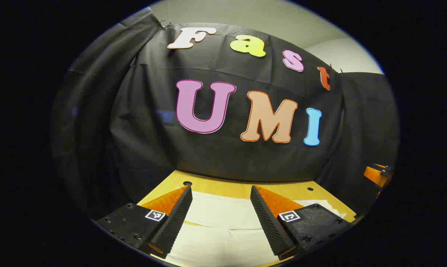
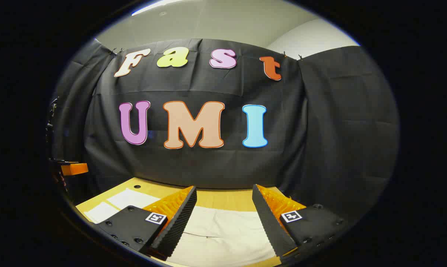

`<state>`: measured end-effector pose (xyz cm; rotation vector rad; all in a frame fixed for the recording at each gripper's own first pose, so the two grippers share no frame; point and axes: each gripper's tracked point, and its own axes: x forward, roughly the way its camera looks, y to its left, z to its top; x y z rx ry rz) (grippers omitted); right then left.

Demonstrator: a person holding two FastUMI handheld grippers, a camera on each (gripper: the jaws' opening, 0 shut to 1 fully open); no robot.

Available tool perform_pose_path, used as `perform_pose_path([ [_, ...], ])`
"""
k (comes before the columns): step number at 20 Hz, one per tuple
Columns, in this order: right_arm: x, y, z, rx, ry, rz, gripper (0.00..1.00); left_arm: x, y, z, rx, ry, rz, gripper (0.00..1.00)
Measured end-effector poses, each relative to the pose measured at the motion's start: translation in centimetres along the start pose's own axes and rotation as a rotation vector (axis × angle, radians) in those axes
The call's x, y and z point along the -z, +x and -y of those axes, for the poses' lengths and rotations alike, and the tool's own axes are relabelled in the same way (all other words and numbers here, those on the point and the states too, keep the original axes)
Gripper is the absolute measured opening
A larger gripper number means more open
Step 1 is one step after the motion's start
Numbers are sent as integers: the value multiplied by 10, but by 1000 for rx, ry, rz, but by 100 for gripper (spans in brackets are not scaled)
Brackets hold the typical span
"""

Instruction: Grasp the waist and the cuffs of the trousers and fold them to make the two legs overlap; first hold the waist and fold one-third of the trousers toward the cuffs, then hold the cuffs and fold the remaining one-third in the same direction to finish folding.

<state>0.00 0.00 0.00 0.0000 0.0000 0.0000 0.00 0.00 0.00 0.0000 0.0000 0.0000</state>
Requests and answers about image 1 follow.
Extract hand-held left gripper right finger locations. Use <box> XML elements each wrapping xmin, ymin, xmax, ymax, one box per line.
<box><xmin>250</xmin><ymin>185</ymin><xmax>354</xmax><ymax>260</ymax></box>

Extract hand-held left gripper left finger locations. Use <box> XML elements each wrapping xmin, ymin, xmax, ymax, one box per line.
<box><xmin>94</xmin><ymin>184</ymin><xmax>193</xmax><ymax>259</ymax></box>

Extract white jeans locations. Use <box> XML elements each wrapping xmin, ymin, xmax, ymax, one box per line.
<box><xmin>164</xmin><ymin>191</ymin><xmax>346</xmax><ymax>267</ymax></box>

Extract black backdrop cloth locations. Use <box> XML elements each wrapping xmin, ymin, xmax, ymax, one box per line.
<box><xmin>51</xmin><ymin>7</ymin><xmax>400</xmax><ymax>219</ymax></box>

